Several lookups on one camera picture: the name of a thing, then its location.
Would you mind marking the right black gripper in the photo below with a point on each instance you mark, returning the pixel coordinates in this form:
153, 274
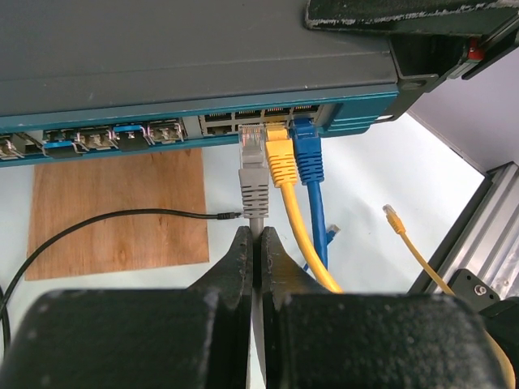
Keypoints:
430, 41

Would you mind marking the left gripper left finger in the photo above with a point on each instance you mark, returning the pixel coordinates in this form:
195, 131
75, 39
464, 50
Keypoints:
197, 337

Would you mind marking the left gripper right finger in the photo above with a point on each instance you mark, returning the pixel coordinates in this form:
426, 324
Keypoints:
317, 339

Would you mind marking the wooden board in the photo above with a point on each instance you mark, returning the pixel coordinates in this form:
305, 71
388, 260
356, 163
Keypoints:
67, 193

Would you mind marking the aluminium frame rail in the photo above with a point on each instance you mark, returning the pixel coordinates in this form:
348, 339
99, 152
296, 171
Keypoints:
484, 238

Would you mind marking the dark network switch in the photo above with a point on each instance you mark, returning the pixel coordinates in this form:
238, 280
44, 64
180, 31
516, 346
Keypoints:
87, 79

